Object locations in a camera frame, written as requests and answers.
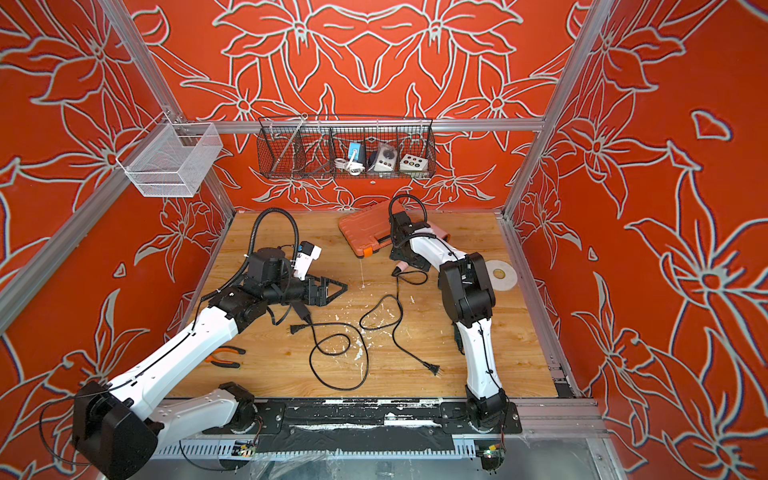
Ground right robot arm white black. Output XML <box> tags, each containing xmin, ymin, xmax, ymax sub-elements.
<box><xmin>387</xmin><ymin>194</ymin><xmax>509</xmax><ymax>431</ymax></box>

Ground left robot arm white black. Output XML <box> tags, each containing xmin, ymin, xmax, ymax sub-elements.
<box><xmin>72</xmin><ymin>232</ymin><xmax>334</xmax><ymax>479</ymax></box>

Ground white power strip cube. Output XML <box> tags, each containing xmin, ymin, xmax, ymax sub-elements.
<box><xmin>399</xmin><ymin>154</ymin><xmax>429</xmax><ymax>175</ymax></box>

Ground pink dryer black cord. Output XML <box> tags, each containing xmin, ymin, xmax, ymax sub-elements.
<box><xmin>358</xmin><ymin>269</ymin><xmax>442</xmax><ymax>377</ymax></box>

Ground orange plastic tool case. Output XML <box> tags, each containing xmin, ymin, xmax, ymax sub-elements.
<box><xmin>338</xmin><ymin>202</ymin><xmax>391</xmax><ymax>258</ymax></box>

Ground clear acrylic wall bin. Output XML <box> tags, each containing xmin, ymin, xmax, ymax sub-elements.
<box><xmin>116</xmin><ymin>111</ymin><xmax>223</xmax><ymax>198</ymax></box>

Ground white round adapter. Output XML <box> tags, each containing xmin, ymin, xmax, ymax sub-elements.
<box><xmin>372</xmin><ymin>144</ymin><xmax>399</xmax><ymax>173</ymax></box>

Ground black hair dryer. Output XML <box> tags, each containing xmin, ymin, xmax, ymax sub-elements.
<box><xmin>291</xmin><ymin>301</ymin><xmax>312</xmax><ymax>325</ymax></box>

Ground black wire wall basket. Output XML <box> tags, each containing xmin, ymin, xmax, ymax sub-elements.
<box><xmin>256</xmin><ymin>114</ymin><xmax>437</xmax><ymax>180</ymax></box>

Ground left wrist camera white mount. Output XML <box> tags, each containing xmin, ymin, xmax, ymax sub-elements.
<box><xmin>293</xmin><ymin>241</ymin><xmax>322</xmax><ymax>280</ymax></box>

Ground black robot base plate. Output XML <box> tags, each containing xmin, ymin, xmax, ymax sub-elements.
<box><xmin>196</xmin><ymin>398</ymin><xmax>522</xmax><ymax>459</ymax></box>

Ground pink hair dryer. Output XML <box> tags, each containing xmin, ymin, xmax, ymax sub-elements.
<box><xmin>390</xmin><ymin>223</ymin><xmax>451</xmax><ymax>276</ymax></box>

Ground white tape roll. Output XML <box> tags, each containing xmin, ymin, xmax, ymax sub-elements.
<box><xmin>486</xmin><ymin>260</ymin><xmax>518</xmax><ymax>292</ymax></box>

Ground orange handled pliers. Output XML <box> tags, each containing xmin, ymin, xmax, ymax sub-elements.
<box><xmin>204</xmin><ymin>345</ymin><xmax>247</xmax><ymax>369</ymax></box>

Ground blue white small box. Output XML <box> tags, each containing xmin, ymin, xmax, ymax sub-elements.
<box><xmin>346</xmin><ymin>142</ymin><xmax>365</xmax><ymax>164</ymax></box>

